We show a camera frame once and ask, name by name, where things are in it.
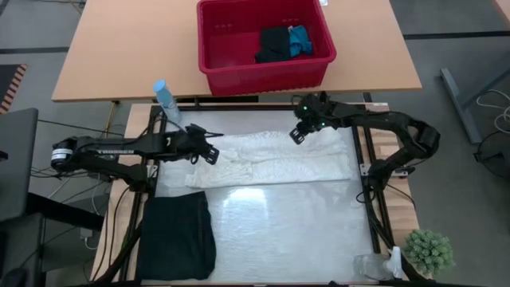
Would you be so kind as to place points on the small green potted plant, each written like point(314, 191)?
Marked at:
point(428, 253)

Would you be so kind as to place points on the white power adapter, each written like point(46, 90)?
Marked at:
point(86, 235)

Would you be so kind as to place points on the orange wooden desk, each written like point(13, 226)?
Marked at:
point(119, 48)

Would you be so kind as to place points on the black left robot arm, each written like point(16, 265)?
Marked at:
point(119, 149)

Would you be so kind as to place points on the clear spray bottle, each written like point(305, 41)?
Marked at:
point(372, 265)

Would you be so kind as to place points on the light blue air freshener bottle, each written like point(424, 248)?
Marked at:
point(167, 101)

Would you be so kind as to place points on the dark navy garment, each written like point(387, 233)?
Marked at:
point(273, 44)

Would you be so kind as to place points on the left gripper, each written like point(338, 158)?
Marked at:
point(191, 143)

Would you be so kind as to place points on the white lace garment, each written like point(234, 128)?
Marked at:
point(279, 163)

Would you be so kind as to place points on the black aluminium table frame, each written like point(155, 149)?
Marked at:
point(374, 223)

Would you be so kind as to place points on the grey equipment case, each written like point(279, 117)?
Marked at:
point(18, 159)

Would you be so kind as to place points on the red plastic laundry bin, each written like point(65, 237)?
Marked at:
point(223, 75)

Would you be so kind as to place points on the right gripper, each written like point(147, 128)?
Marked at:
point(315, 113)

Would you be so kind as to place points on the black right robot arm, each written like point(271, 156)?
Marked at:
point(398, 123)

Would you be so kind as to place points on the grey metal desk leg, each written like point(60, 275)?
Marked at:
point(458, 99)

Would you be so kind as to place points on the dark denim jeans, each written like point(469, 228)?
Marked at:
point(175, 239)

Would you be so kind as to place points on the white paper sheet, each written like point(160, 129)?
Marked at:
point(323, 2)

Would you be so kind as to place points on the blue garment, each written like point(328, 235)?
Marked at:
point(299, 40)

